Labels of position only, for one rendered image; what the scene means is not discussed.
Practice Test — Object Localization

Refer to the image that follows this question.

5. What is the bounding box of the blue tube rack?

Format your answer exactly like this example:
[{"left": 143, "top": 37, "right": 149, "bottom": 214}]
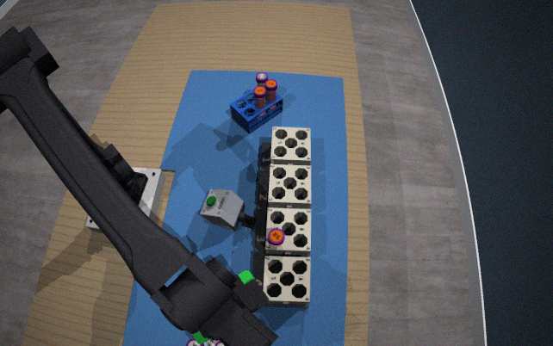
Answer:
[{"left": 230, "top": 89, "right": 283, "bottom": 134}]

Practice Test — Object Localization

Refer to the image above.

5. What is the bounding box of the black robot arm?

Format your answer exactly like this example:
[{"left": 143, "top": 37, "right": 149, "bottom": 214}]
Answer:
[{"left": 0, "top": 26, "right": 278, "bottom": 346}]

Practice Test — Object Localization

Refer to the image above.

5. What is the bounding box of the grey button housing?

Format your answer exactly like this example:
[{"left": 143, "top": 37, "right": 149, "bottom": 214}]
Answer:
[{"left": 200, "top": 189, "right": 256, "bottom": 232}]

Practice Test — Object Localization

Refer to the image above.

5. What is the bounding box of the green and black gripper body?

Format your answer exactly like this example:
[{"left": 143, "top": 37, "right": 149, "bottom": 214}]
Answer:
[{"left": 197, "top": 275, "right": 269, "bottom": 338}]

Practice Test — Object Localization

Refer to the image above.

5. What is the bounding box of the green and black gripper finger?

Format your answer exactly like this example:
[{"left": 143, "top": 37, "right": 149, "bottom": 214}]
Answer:
[
  {"left": 192, "top": 331, "right": 209, "bottom": 344},
  {"left": 238, "top": 270, "right": 254, "bottom": 284}
]

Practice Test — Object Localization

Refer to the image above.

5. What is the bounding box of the white bucket adapter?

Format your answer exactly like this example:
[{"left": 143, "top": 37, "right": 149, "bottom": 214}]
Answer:
[
  {"left": 265, "top": 207, "right": 311, "bottom": 257},
  {"left": 263, "top": 256, "right": 311, "bottom": 305},
  {"left": 268, "top": 164, "right": 311, "bottom": 209},
  {"left": 270, "top": 127, "right": 311, "bottom": 166}
]

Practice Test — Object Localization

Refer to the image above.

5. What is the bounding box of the blue flat mat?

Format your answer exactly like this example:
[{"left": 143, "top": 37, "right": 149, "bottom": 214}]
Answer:
[{"left": 122, "top": 70, "right": 348, "bottom": 346}]

